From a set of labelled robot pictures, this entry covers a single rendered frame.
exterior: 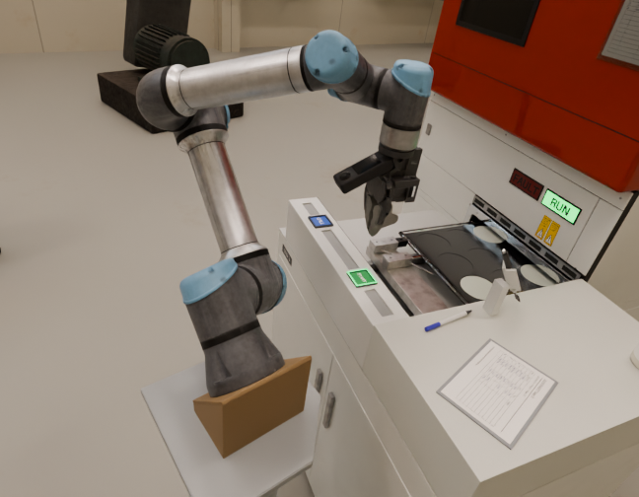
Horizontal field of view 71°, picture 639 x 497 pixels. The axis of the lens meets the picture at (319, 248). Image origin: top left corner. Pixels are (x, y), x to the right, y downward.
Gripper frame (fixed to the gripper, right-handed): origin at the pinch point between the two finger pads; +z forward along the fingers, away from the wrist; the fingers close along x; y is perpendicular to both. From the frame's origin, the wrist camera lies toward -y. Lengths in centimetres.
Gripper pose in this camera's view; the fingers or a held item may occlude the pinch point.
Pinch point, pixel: (369, 231)
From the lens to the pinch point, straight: 99.7
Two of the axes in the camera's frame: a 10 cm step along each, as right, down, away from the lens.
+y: 9.2, -1.3, 3.7
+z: -1.2, 8.1, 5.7
